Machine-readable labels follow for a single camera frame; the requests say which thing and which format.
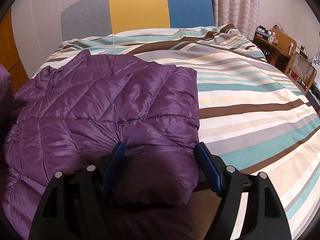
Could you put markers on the beige patterned curtain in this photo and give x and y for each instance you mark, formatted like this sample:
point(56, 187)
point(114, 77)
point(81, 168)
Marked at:
point(232, 5)

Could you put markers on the striped bed cover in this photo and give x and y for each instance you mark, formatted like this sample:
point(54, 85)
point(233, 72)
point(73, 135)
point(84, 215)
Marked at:
point(250, 105)

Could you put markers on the grey yellow blue headboard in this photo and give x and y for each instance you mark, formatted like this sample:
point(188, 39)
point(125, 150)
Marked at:
point(136, 7)

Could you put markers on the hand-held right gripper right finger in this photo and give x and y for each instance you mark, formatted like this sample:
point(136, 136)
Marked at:
point(209, 170)

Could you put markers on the brown wooden desk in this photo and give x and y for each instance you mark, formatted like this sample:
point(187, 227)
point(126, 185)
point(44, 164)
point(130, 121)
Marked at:
point(277, 47)

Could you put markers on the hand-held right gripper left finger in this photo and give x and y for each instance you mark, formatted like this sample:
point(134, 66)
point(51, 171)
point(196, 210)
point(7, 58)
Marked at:
point(111, 170)

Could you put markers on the wicker chair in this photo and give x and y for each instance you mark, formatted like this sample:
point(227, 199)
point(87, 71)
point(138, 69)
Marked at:
point(301, 67)

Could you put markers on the orange wooden cabinet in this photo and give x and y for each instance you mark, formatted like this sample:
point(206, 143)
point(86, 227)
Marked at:
point(10, 55)

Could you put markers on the purple quilted puffer jacket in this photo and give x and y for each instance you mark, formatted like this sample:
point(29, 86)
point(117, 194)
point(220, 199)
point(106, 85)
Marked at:
point(100, 110)

